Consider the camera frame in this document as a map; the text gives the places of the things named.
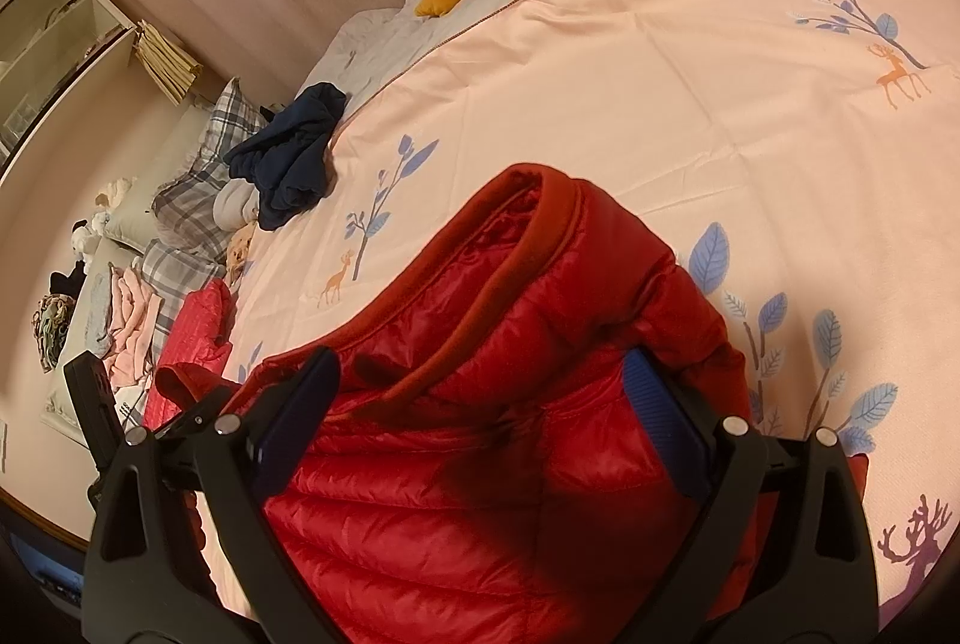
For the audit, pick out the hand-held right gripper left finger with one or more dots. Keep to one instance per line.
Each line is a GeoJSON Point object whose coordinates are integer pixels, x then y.
{"type": "Point", "coordinates": [300, 411]}

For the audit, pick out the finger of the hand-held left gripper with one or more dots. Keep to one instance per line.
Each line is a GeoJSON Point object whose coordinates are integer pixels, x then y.
{"type": "Point", "coordinates": [88, 393]}

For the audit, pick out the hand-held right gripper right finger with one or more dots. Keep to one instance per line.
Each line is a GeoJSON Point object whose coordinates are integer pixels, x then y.
{"type": "Point", "coordinates": [667, 419]}

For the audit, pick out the red down jacket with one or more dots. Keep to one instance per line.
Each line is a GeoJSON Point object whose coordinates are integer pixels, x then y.
{"type": "Point", "coordinates": [487, 464]}

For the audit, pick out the pink crumpled clothes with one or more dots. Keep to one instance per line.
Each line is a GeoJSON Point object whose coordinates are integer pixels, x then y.
{"type": "Point", "coordinates": [131, 321]}

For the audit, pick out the pale pillow with black print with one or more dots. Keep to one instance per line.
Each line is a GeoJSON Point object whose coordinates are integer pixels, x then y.
{"type": "Point", "coordinates": [129, 405]}

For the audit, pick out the green cluttered basket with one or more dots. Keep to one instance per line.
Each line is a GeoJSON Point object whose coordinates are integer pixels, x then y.
{"type": "Point", "coordinates": [52, 333]}

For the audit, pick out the pink folded down jacket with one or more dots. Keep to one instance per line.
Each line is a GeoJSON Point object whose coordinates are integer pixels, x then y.
{"type": "Point", "coordinates": [201, 329]}

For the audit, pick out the grey plaid pillow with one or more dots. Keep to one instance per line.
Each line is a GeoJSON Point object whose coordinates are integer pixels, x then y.
{"type": "Point", "coordinates": [180, 273]}
{"type": "Point", "coordinates": [217, 149]}

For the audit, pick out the black white plush toy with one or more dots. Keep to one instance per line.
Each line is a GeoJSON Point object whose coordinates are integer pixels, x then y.
{"type": "Point", "coordinates": [84, 235]}

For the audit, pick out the small tan plush toy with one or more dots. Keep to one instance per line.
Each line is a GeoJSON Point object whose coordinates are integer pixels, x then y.
{"type": "Point", "coordinates": [240, 248]}

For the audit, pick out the white brown plush toy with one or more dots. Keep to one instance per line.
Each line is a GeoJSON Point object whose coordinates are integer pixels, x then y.
{"type": "Point", "coordinates": [114, 194]}

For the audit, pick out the grey garment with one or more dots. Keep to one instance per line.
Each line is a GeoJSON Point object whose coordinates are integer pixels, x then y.
{"type": "Point", "coordinates": [234, 205]}

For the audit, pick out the navy blue garment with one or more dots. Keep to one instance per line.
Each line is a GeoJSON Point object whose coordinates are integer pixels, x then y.
{"type": "Point", "coordinates": [292, 164]}

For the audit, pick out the pink deer print duvet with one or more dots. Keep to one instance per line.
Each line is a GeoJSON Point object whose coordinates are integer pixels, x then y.
{"type": "Point", "coordinates": [637, 111]}

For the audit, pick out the beige tassel fringe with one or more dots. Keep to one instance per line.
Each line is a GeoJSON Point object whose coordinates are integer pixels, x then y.
{"type": "Point", "coordinates": [169, 62]}

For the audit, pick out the white wall shelf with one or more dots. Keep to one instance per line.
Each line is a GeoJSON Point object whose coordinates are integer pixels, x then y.
{"type": "Point", "coordinates": [52, 51]}

